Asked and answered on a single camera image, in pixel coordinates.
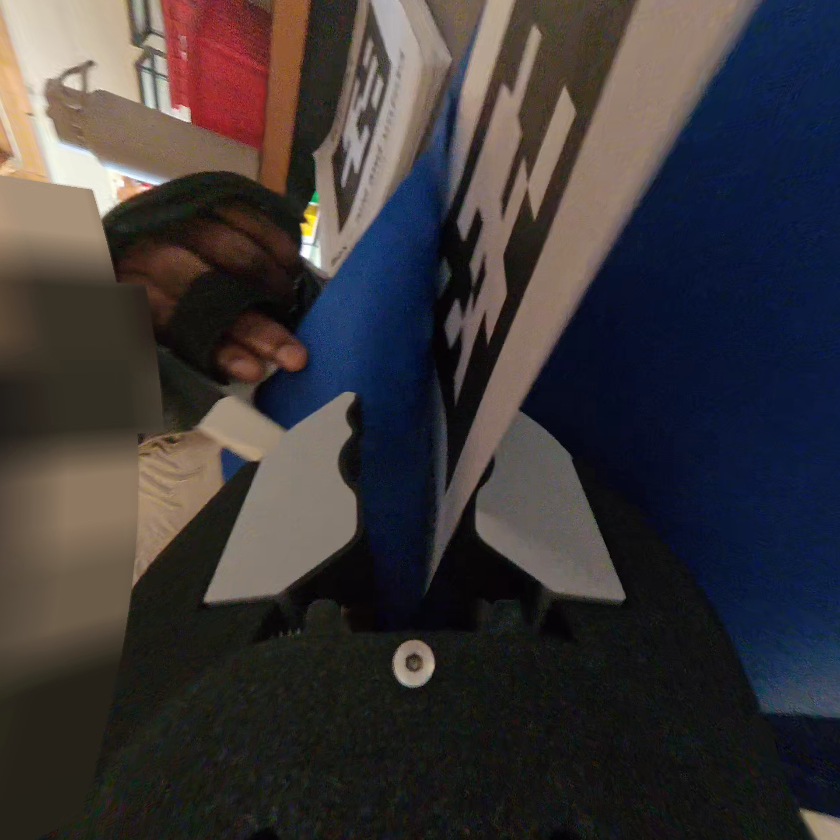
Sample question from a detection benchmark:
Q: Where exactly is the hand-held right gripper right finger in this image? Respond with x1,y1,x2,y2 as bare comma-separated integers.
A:
472,412,626,603

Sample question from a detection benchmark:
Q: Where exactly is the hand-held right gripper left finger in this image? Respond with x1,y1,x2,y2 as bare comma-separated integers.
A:
203,392,363,605

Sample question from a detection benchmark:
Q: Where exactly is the white printed tag sheet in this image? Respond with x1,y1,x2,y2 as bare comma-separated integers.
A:
427,0,765,592

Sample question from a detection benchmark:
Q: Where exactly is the blue paper folder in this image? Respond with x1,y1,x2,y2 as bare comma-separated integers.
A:
220,0,840,716

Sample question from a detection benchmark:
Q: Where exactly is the person's left hand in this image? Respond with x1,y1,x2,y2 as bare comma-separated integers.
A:
115,213,309,385

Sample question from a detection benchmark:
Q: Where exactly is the person's pale clothing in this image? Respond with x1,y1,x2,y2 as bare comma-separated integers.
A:
134,430,227,581

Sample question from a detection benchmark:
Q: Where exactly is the red plastic basket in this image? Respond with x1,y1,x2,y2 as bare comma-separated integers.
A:
161,0,273,148

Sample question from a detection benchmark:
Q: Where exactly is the wooden post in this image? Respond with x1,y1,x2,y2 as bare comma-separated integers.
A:
259,0,312,194

